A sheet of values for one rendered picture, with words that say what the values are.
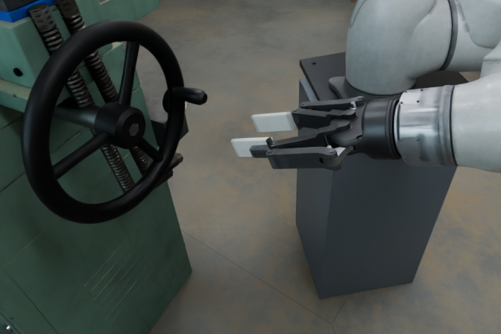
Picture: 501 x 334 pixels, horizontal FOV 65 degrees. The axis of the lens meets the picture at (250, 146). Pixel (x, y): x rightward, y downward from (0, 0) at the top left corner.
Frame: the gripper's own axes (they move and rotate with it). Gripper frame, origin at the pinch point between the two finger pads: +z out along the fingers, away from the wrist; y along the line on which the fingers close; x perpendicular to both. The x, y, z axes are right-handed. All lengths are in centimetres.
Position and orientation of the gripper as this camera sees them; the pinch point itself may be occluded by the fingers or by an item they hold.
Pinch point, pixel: (262, 134)
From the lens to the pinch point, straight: 58.4
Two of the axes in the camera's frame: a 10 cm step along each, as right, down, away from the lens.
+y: -4.6, 6.0, -6.6
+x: 3.6, 8.0, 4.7
